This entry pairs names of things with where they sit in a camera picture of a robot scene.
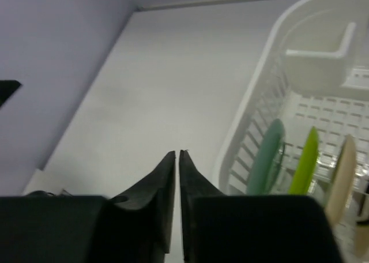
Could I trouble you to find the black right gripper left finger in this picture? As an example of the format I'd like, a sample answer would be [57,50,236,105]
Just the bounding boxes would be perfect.
[110,151,176,254]

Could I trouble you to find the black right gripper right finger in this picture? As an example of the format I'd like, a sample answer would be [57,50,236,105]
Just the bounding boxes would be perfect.
[179,150,225,254]

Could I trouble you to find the teal patterned plate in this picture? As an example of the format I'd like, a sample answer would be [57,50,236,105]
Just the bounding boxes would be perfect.
[246,118,285,196]

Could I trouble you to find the white plastic dish rack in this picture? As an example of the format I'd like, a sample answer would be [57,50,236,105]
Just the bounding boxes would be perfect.
[213,0,368,262]

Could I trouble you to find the lime green plate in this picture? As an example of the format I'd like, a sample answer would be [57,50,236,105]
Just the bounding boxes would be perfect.
[288,126,319,195]

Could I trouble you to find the beige plate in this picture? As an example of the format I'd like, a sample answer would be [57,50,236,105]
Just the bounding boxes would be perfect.
[325,134,357,227]

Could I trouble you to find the cream white plate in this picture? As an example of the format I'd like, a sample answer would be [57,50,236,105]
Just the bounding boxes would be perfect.
[354,196,368,259]

